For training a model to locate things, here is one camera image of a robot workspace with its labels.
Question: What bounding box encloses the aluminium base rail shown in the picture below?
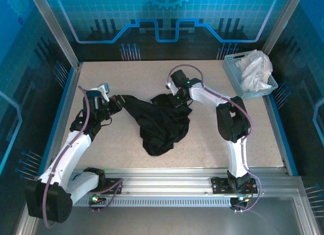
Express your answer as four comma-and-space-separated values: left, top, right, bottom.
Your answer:
68, 168, 291, 198

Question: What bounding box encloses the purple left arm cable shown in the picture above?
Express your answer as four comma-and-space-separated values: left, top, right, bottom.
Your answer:
42, 87, 125, 229

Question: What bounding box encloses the slotted grey cable duct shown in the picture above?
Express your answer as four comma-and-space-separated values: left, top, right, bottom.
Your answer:
70, 196, 233, 208

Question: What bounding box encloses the black floral print t-shirt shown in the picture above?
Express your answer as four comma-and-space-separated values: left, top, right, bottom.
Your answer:
120, 93, 193, 157

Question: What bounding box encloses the aluminium frame post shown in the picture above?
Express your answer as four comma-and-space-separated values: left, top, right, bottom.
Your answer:
262, 0, 306, 56
28, 0, 83, 70

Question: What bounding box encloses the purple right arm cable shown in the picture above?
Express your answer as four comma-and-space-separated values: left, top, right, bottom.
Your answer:
166, 64, 263, 214

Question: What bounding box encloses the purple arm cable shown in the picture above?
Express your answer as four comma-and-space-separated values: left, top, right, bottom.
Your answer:
166, 64, 263, 214
42, 87, 125, 229

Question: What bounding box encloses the small LED controller board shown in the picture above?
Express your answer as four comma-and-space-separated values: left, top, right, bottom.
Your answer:
230, 195, 251, 210
88, 193, 107, 206

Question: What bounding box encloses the crumpled white cloth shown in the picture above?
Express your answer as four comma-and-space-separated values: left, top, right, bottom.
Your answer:
235, 49, 274, 93

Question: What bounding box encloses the grey perforated plastic basket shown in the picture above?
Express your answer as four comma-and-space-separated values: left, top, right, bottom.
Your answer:
223, 52, 279, 99

